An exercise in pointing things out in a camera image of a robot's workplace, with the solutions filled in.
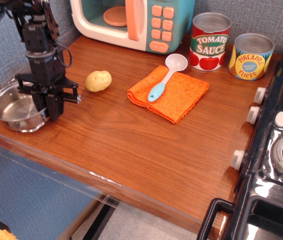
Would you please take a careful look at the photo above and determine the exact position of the pineapple slices can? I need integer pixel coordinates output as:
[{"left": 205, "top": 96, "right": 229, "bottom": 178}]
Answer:
[{"left": 228, "top": 33, "right": 275, "bottom": 81}]

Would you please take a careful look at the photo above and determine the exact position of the orange object at corner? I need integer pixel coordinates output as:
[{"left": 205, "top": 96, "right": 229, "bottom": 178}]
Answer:
[{"left": 0, "top": 229, "right": 17, "bottom": 240}]

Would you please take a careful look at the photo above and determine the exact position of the tomato sauce can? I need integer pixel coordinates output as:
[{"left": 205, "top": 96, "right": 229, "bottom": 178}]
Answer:
[{"left": 189, "top": 12, "right": 232, "bottom": 71}]

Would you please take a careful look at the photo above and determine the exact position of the yellow toy potato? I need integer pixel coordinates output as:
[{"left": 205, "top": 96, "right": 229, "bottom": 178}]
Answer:
[{"left": 85, "top": 70, "right": 112, "bottom": 93}]

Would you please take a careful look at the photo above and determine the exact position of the orange folded cloth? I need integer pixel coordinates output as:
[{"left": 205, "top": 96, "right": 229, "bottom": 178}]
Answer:
[{"left": 127, "top": 65, "right": 210, "bottom": 124}]

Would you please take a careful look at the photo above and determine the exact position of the stainless steel pot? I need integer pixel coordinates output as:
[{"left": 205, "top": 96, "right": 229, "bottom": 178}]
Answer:
[{"left": 0, "top": 79, "right": 50, "bottom": 133}]

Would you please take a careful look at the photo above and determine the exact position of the black toy stove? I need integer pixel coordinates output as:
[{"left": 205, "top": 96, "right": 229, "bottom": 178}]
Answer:
[{"left": 197, "top": 55, "right": 283, "bottom": 240}]

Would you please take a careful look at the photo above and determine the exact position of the white and blue spoon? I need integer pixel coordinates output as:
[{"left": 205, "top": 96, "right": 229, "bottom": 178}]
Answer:
[{"left": 147, "top": 53, "right": 188, "bottom": 102}]

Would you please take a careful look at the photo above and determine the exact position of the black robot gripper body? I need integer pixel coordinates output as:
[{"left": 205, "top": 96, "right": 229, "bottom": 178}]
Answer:
[{"left": 15, "top": 47, "right": 81, "bottom": 104}]

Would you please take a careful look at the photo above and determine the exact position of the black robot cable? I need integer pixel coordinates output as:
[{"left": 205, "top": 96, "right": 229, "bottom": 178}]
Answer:
[{"left": 55, "top": 42, "right": 73, "bottom": 69}]

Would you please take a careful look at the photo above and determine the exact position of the teal toy microwave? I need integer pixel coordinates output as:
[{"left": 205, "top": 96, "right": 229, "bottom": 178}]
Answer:
[{"left": 70, "top": 0, "right": 195, "bottom": 55}]

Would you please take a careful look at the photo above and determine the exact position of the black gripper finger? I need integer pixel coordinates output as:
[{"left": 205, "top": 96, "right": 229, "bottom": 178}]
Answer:
[
  {"left": 31, "top": 90, "right": 47, "bottom": 112},
  {"left": 45, "top": 94, "right": 64, "bottom": 122}
]

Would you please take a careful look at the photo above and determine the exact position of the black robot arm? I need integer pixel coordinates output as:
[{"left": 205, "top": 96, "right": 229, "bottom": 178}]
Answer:
[{"left": 0, "top": 0, "right": 81, "bottom": 122}]

